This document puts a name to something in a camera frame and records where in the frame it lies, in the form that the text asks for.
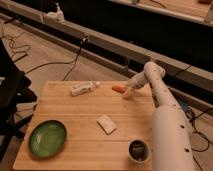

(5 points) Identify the white plastic bottle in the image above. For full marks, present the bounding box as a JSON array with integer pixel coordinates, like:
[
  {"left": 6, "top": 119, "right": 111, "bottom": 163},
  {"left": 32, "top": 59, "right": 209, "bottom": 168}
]
[{"left": 71, "top": 81, "right": 100, "bottom": 96}]

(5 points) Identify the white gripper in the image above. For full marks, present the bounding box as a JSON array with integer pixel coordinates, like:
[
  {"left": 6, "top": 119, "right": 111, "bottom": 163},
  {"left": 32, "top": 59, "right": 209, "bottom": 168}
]
[{"left": 122, "top": 72, "right": 147, "bottom": 99}]

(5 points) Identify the orange red pepper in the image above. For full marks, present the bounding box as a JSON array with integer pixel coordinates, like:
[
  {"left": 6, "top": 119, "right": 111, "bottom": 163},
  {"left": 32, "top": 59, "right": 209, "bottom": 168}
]
[{"left": 112, "top": 85, "right": 126, "bottom": 94}]

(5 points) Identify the black floor cable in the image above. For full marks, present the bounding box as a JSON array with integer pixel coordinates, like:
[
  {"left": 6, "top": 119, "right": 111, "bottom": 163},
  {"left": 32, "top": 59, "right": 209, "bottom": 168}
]
[{"left": 23, "top": 35, "right": 90, "bottom": 82}]

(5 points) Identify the black office chair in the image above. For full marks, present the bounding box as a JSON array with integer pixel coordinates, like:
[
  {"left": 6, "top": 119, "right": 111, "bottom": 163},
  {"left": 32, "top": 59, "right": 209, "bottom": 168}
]
[{"left": 0, "top": 38, "right": 37, "bottom": 162}]

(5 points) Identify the white sponge block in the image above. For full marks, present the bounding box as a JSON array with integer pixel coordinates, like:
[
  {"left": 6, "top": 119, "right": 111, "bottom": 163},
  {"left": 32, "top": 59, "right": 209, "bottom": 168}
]
[{"left": 97, "top": 115, "right": 117, "bottom": 135}]

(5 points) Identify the white cup with contents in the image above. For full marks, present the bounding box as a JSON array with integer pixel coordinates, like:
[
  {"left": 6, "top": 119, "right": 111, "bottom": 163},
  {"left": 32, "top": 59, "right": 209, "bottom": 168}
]
[{"left": 128, "top": 139, "right": 151, "bottom": 164}]

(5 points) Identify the white object on rail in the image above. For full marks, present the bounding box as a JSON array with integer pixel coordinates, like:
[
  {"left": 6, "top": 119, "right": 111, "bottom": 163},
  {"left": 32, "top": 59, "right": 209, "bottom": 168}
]
[{"left": 44, "top": 4, "right": 65, "bottom": 22}]

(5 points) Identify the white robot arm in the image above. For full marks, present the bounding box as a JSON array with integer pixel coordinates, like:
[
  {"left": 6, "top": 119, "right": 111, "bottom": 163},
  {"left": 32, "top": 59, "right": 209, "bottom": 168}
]
[{"left": 123, "top": 62, "right": 196, "bottom": 171}]

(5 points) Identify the black cable bundle right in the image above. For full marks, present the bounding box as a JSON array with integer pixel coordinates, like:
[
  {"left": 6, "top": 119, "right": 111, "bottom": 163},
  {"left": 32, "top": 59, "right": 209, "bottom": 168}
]
[{"left": 184, "top": 106, "right": 213, "bottom": 171}]

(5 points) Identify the green plate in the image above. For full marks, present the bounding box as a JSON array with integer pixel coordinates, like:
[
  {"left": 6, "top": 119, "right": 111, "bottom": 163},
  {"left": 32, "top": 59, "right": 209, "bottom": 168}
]
[{"left": 28, "top": 120, "right": 67, "bottom": 159}]

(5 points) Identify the blue power box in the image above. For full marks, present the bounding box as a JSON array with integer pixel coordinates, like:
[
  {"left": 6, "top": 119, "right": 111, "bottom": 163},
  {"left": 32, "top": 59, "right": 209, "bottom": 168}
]
[{"left": 179, "top": 100, "right": 188, "bottom": 112}]

